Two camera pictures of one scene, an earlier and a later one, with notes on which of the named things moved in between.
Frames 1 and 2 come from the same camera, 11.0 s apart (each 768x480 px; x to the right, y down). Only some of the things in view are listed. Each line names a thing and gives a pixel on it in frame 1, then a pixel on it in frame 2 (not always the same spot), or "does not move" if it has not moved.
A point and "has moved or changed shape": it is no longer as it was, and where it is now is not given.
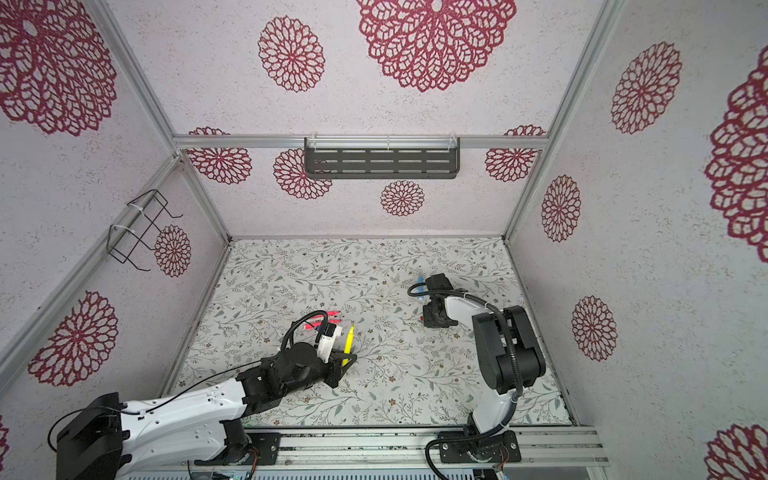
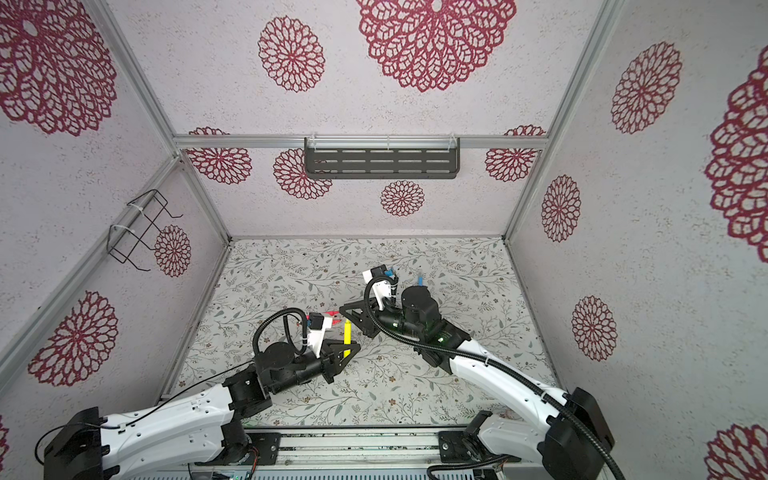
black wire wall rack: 122,240 does not move
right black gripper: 428,318 → 351,309
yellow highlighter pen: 349,344 has moved or changed shape
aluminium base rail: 395,450 does not move
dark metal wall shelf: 382,157 does not move
